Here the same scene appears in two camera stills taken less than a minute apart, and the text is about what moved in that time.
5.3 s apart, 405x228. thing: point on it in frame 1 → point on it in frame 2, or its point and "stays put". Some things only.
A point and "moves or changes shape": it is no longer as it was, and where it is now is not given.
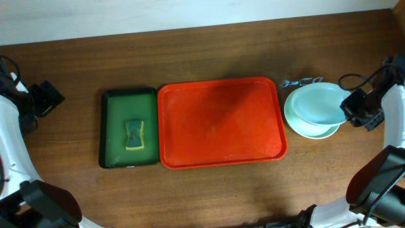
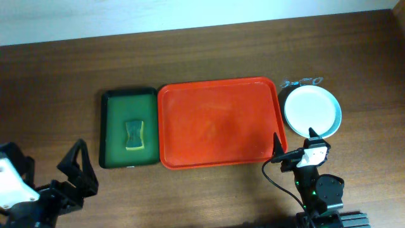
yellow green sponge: x=135 y=139 stays put
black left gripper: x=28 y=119 → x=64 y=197
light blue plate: x=321 y=103 moves or changes shape
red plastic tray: x=219 y=123 stays put
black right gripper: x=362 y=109 → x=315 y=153
